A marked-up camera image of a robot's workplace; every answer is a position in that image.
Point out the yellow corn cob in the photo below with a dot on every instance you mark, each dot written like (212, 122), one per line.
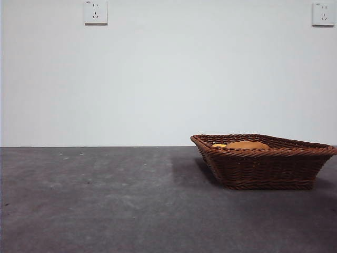
(219, 145)

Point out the brown wicker basket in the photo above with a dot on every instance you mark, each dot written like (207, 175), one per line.
(263, 168)

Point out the white wall socket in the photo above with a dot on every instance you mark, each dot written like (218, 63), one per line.
(323, 14)
(95, 13)

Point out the brown potato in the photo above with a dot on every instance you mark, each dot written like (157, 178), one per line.
(247, 145)

